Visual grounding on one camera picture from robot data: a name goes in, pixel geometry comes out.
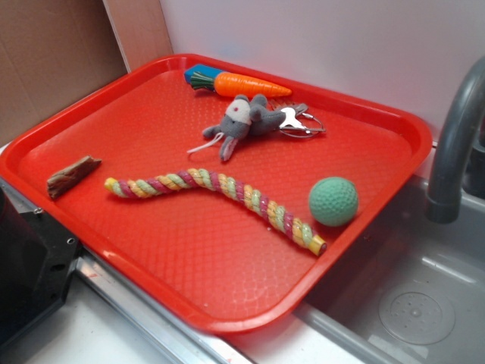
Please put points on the grey toy faucet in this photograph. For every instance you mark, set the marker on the grey toy faucet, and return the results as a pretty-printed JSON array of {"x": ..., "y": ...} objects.
[{"x": 458, "y": 164}]

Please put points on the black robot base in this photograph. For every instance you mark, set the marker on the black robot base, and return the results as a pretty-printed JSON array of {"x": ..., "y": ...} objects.
[{"x": 38, "y": 257}]

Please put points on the orange toy carrot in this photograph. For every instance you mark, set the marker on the orange toy carrot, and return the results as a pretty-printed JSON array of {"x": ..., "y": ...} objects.
[{"x": 231, "y": 84}]

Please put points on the silver key ring clasp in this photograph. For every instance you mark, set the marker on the silver key ring clasp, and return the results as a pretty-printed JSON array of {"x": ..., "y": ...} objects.
[{"x": 299, "y": 123}]

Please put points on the blue block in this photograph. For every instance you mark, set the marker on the blue block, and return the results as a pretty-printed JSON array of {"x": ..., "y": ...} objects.
[{"x": 202, "y": 69}]

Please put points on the grey toy sink basin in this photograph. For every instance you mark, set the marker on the grey toy sink basin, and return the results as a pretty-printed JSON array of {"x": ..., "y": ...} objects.
[{"x": 407, "y": 290}]

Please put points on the multicolour twisted rope toy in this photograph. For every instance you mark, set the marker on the multicolour twisted rope toy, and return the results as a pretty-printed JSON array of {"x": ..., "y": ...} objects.
[{"x": 276, "y": 215}]

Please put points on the brown wooden stick piece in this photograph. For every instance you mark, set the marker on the brown wooden stick piece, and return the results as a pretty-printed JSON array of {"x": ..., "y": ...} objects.
[{"x": 65, "y": 179}]

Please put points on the grey plush bunny keychain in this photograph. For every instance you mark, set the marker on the grey plush bunny keychain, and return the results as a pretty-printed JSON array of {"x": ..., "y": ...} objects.
[{"x": 242, "y": 118}]

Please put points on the brown cardboard panel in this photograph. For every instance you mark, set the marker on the brown cardboard panel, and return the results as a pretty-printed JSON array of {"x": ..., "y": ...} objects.
[{"x": 53, "y": 53}]

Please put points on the green dimpled ball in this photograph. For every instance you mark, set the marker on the green dimpled ball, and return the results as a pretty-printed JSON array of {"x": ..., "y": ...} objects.
[{"x": 333, "y": 201}]

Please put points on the red plastic tray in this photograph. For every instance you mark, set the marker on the red plastic tray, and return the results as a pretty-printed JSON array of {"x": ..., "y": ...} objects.
[{"x": 209, "y": 260}]

